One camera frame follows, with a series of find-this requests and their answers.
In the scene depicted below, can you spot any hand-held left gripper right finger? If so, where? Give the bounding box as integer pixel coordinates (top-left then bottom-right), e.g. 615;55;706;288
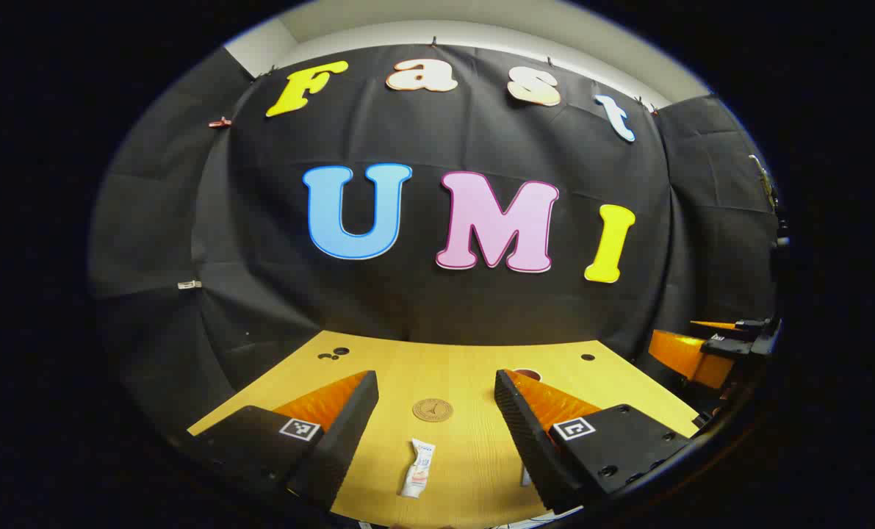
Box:
494;369;700;514

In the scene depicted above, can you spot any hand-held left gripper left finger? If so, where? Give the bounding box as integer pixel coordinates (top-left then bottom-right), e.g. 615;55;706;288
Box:
184;370;381;511

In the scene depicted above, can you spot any white toothpaste tube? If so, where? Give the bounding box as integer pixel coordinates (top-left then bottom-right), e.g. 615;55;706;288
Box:
399;439;436;500

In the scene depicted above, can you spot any round cork coaster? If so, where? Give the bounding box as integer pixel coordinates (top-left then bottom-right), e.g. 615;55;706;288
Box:
412;397;454;423

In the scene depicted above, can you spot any wooden desktop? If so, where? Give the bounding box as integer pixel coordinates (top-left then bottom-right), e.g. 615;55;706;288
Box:
187;331;702;529

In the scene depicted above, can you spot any black backdrop cloth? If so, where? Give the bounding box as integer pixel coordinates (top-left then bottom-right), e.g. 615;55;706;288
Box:
88;44;785;442

